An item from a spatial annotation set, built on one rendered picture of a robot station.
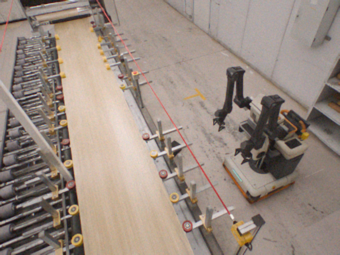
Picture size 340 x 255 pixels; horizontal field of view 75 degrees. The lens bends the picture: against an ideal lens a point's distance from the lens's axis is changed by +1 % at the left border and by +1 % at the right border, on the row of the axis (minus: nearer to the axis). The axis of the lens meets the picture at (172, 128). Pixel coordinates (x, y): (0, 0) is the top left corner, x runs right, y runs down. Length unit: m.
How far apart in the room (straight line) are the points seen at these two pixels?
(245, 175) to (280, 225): 0.65
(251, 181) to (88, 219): 1.78
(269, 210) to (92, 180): 2.02
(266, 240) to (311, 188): 0.93
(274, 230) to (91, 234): 1.94
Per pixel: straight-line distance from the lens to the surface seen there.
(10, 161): 2.85
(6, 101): 1.74
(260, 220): 1.03
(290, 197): 3.18
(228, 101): 2.07
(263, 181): 2.83
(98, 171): 2.20
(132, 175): 2.08
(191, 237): 2.09
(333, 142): 3.79
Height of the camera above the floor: 2.62
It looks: 47 degrees down
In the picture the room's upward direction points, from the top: 5 degrees counter-clockwise
